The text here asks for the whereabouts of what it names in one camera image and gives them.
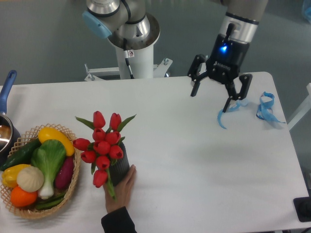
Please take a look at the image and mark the red tulip bouquet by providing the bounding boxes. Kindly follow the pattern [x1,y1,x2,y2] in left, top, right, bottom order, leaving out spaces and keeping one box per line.
[73,111,135,200]

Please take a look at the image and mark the purple sweet potato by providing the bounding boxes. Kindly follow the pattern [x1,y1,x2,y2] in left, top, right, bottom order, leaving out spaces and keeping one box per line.
[54,157,74,189]

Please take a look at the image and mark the dark grey ribbed vase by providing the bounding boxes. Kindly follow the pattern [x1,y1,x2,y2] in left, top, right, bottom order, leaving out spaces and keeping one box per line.
[109,143,130,187]

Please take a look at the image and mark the orange fruit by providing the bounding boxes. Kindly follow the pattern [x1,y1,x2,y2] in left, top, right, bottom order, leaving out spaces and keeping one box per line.
[10,186,37,207]

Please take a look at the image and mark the blue object top right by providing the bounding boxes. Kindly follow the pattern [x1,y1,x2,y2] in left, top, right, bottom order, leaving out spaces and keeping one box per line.
[301,0,311,23]

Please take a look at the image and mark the cream steamed bun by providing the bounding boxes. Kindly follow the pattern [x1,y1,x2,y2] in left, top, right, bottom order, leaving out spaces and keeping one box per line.
[17,166,44,192]

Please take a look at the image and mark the black sleeved forearm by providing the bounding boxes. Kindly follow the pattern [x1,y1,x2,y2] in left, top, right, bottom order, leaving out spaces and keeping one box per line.
[101,207,137,233]

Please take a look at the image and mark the green bean pods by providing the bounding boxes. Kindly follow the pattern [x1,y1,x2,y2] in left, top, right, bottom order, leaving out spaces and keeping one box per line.
[35,192,66,211]

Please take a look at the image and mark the black device at edge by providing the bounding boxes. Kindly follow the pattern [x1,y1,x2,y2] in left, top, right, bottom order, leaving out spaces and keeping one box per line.
[293,197,311,222]

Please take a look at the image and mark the green bok choy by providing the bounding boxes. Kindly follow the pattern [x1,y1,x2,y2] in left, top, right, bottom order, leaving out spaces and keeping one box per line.
[31,139,66,200]

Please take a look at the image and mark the dark green cucumber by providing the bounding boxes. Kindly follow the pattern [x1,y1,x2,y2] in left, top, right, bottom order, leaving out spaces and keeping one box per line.
[0,138,41,171]

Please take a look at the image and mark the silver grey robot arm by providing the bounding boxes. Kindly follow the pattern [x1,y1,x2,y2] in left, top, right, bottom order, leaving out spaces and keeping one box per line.
[82,0,267,110]

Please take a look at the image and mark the person's hand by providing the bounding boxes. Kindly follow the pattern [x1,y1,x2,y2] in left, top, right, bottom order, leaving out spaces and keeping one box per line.
[104,165,137,214]

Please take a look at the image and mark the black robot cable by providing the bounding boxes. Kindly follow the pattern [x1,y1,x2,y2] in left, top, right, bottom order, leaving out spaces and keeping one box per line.
[122,38,135,80]

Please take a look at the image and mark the blue handled saucepan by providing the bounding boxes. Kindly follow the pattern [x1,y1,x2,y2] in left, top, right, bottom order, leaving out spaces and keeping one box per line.
[0,70,20,165]

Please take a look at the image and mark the yellow bell pepper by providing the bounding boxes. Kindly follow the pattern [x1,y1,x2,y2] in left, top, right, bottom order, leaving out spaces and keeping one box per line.
[1,164,31,188]

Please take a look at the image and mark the woven wicker basket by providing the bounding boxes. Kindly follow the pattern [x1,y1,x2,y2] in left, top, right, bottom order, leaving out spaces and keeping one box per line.
[0,123,81,219]

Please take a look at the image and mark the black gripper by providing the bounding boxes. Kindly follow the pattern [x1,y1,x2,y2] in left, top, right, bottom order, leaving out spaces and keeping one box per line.
[187,34,253,113]

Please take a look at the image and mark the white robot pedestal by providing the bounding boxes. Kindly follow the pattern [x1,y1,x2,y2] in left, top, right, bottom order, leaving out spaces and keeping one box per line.
[108,13,160,79]

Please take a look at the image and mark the white frame bar right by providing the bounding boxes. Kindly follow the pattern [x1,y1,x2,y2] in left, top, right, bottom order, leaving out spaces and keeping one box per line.
[288,83,311,131]

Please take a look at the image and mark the white metal base frame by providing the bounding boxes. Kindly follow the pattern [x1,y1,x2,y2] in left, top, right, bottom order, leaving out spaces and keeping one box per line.
[84,58,173,82]

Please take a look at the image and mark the light blue torn strip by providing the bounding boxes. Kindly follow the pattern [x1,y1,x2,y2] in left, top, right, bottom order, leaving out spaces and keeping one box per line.
[217,99,249,130]

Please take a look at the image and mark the blue crumpled ribbon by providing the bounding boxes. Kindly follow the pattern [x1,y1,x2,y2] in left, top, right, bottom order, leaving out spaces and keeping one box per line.
[256,92,285,123]

